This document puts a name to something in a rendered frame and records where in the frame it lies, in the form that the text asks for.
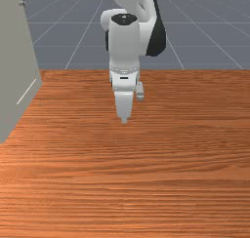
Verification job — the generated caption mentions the pale grey cabinet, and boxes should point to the pale grey cabinet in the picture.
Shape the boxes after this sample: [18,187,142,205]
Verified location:
[0,0,44,144]

